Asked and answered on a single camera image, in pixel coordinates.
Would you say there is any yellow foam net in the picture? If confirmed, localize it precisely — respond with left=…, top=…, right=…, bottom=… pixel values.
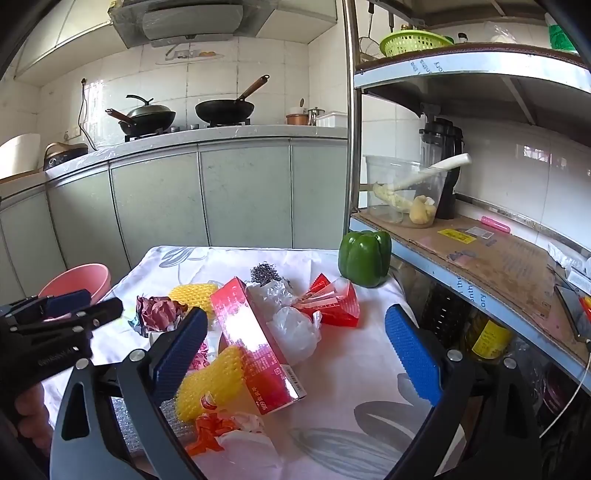
left=175, top=345, right=247, bottom=422
left=168, top=283, right=221, bottom=320

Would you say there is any red wrapper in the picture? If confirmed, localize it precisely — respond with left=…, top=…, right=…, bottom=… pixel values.
left=135, top=295, right=188, bottom=334

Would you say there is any yellow oil bottle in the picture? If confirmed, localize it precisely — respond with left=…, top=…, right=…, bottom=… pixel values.
left=461, top=308, right=516, bottom=366

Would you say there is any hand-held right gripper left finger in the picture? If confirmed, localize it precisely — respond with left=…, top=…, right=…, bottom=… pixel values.
left=50, top=307, right=208, bottom=480

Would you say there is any range hood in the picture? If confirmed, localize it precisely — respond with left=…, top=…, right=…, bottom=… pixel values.
left=111, top=0, right=338, bottom=49

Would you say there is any black blender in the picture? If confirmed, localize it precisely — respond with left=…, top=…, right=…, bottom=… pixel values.
left=419, top=117, right=464, bottom=220

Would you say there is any gas stove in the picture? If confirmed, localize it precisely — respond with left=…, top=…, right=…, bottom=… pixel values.
left=124, top=117, right=254, bottom=140

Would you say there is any metal shelf rack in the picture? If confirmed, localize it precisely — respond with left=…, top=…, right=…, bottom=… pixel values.
left=341, top=0, right=591, bottom=398

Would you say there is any green bell pepper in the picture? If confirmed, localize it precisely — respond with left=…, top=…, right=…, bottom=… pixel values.
left=338, top=230, right=393, bottom=289

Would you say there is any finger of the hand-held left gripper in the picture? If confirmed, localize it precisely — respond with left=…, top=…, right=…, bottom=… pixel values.
left=14, top=298, right=124, bottom=337
left=9, top=289, right=92, bottom=320

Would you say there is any steel wool scrubber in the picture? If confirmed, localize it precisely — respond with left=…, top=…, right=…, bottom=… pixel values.
left=249, top=262, right=283, bottom=285

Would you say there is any grey kitchen cabinet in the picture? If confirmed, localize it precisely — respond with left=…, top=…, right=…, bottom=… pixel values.
left=0, top=124, right=350, bottom=303

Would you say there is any metal strainer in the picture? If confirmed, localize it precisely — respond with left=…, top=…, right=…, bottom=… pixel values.
left=358, top=36, right=387, bottom=62

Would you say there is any person's left hand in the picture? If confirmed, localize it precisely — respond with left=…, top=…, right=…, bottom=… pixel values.
left=14, top=383, right=54, bottom=443

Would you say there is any white spatula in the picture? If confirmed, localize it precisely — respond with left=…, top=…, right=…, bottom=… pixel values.
left=360, top=153, right=473, bottom=195

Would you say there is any clear plastic bag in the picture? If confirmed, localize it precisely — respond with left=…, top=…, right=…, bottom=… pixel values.
left=246, top=278, right=297, bottom=311

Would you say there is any white wire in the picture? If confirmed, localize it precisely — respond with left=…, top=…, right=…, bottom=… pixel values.
left=538, top=340, right=591, bottom=440

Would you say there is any orange and white wrapper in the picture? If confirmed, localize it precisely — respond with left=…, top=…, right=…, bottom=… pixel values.
left=187, top=410, right=266, bottom=459

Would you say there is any potato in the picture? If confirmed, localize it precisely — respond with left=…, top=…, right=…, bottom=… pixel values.
left=409, top=195, right=438, bottom=228

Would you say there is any opened red carton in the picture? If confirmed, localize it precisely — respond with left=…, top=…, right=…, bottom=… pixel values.
left=295, top=273, right=361, bottom=328

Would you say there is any pink plastic bin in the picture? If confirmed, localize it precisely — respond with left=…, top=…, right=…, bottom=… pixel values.
left=38, top=263, right=112, bottom=306

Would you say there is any black power cable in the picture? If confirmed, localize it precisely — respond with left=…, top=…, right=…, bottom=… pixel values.
left=78, top=78, right=99, bottom=151

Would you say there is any pink plastic case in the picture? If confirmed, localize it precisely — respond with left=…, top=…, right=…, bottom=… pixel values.
left=481, top=215, right=512, bottom=234

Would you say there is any red and white packet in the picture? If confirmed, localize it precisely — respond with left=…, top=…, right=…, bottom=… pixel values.
left=190, top=335, right=221, bottom=372

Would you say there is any cardboard sheet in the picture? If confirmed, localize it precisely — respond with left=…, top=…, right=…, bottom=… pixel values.
left=358, top=207, right=591, bottom=357

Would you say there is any black wok with lid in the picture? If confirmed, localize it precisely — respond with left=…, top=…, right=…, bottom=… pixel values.
left=105, top=95, right=177, bottom=137

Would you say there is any black frying pan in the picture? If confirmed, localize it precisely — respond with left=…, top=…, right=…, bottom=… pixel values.
left=195, top=75, right=271, bottom=126

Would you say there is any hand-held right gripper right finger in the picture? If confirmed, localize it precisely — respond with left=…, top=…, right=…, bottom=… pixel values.
left=385, top=305, right=542, bottom=480

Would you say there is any green and white bag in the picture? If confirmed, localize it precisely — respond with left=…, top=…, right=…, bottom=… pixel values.
left=544, top=12, right=581, bottom=55

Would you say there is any clear plastic bowl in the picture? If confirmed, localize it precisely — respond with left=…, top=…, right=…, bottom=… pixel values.
left=364, top=154, right=451, bottom=230

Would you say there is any pale peeled vegetable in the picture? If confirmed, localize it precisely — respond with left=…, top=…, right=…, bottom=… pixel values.
left=372, top=183, right=416, bottom=212

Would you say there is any wall cabinet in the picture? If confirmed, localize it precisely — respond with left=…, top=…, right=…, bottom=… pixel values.
left=13, top=0, right=123, bottom=86

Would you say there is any long red box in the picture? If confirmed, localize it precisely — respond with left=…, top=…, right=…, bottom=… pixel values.
left=210, top=276, right=307, bottom=415

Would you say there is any white rounded container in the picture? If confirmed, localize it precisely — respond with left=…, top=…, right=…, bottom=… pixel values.
left=0, top=133, right=42, bottom=181

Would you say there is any bubble wrap sheet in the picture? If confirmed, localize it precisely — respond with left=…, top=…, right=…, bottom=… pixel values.
left=110, top=396, right=188, bottom=462

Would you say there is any white foam net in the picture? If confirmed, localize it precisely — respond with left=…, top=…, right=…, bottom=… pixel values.
left=267, top=306, right=322, bottom=366

